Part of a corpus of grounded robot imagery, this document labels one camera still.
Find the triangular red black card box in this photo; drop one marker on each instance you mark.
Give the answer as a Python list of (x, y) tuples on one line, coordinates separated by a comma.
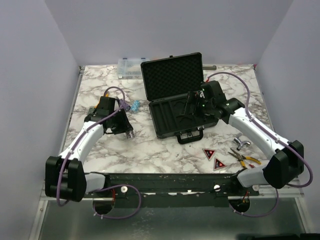
[(218, 164), (209, 153)]

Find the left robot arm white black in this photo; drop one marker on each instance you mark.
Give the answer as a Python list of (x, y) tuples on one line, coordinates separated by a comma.
[(65, 178)]

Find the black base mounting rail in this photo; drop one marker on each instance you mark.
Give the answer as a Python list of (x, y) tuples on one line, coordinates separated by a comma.
[(165, 190)]

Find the dark metal cylinder rod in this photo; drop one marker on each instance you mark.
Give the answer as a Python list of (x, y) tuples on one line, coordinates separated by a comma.
[(209, 67)]

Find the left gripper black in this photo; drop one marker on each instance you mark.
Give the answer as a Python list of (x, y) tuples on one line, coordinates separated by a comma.
[(125, 125)]

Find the light blue poker chip stack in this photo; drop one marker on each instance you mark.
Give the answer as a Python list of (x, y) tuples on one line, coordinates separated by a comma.
[(135, 106)]

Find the lower triangular red black card box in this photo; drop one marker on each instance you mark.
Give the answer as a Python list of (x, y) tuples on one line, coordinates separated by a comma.
[(218, 164)]

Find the clear plastic organizer box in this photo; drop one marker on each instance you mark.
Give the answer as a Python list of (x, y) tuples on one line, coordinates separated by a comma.
[(130, 68)]

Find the purple poker chip stack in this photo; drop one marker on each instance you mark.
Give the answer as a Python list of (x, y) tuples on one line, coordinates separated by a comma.
[(124, 105)]

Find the yellow handled pliers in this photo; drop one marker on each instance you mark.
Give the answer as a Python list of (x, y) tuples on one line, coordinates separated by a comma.
[(242, 159)]

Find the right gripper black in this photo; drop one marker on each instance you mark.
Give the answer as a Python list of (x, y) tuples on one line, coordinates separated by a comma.
[(195, 98)]

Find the black poker set case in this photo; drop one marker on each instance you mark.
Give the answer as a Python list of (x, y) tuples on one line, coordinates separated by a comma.
[(167, 82)]

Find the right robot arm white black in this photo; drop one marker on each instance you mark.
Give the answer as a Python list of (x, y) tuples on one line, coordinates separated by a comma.
[(285, 162)]

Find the upper triangular red black card box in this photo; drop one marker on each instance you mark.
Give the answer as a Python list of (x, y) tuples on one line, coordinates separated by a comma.
[(209, 153)]

